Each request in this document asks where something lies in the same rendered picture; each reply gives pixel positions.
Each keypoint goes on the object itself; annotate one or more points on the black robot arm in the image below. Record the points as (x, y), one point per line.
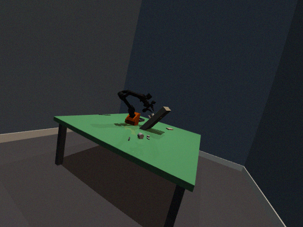
(142, 98)

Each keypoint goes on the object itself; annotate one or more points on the grey service panel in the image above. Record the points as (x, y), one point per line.
(155, 118)

